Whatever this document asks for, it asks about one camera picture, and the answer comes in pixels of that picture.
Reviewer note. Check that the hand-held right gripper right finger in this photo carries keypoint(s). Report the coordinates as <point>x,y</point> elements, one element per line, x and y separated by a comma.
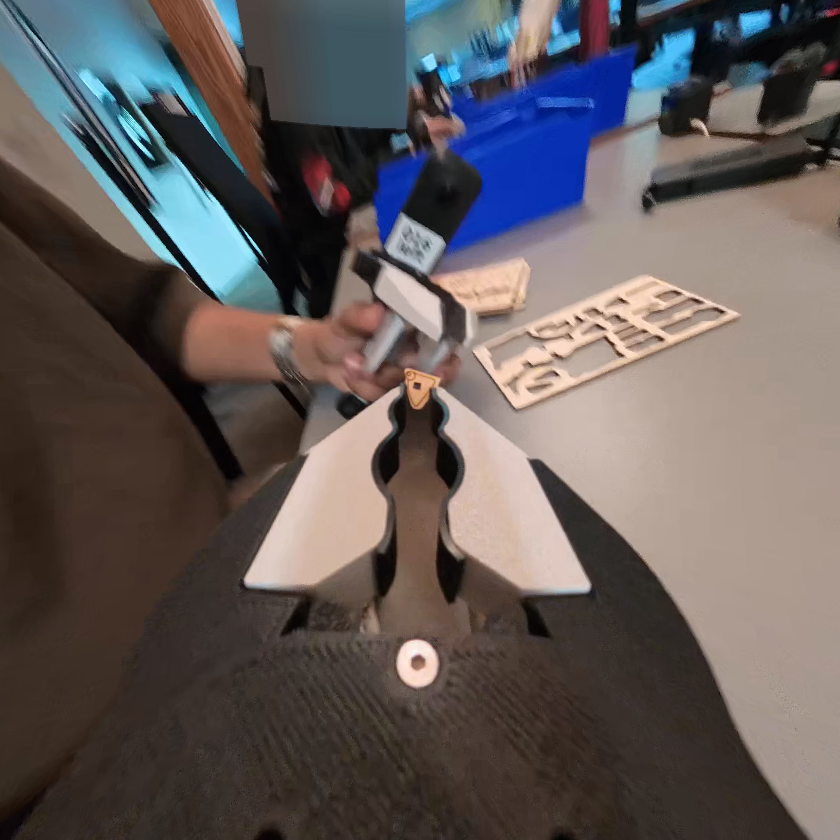
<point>518,525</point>

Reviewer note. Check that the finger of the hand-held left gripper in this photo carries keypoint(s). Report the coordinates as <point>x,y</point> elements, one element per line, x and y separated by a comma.
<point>410,298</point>
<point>459,325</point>

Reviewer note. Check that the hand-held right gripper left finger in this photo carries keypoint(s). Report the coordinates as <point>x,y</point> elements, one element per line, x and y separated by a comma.
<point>321,518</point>

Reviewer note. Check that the small triangular wooden piece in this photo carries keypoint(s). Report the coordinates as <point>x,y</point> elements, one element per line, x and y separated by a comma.
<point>421,388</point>

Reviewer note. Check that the cut-out wooden puzzle sheet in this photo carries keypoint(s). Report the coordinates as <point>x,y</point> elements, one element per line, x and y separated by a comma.
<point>610,341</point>

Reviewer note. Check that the person's left forearm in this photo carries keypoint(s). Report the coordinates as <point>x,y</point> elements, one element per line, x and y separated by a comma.
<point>223,344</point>

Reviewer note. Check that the person's left hand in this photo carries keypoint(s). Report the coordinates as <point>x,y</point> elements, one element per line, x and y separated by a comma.
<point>334,354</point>

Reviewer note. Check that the stack of wooden puzzle sheets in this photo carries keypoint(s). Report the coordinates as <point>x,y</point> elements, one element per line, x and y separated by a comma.
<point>489,289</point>

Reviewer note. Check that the large blue plastic bin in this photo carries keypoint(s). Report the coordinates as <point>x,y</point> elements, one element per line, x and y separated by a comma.
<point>525,170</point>

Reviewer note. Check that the silver wristwatch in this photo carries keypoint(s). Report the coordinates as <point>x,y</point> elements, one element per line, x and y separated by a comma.
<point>287,351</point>

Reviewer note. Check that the person's brown shirt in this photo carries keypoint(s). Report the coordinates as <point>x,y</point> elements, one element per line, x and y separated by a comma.
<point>79,459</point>

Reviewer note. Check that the black and blue battery charger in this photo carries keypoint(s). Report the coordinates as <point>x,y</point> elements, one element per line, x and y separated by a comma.
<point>686,105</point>

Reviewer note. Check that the black power adapter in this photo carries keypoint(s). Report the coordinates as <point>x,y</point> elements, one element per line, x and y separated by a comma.
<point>728,170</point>

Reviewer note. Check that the brown wooden post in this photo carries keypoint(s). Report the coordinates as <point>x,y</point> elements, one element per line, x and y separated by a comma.
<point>210,85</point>

